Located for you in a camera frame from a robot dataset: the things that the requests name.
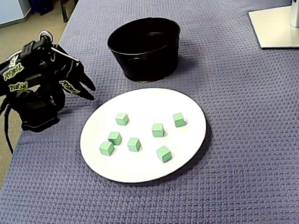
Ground white round plate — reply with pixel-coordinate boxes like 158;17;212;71
76;84;210;187

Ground dark furniture legs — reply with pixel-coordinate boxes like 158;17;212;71
58;0;84;23

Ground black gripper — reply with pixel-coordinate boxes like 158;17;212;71
45;41;97;103

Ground blue bin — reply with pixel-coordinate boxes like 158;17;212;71
27;0;59;16

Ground green cube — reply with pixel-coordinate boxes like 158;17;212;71
151;122;166;138
126;136;142;153
115;112;130;127
155;145;173;164
106;130;123;146
98;140;115;157
172;112;188;128

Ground white red servo wire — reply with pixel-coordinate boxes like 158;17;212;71
38;30;54;43

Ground black metal bucket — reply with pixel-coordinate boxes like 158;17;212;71
105;15;184;85

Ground silver monitor stand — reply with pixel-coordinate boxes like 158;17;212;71
247;0;299;52

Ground blue waffle weave cloth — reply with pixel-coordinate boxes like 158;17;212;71
0;0;299;224

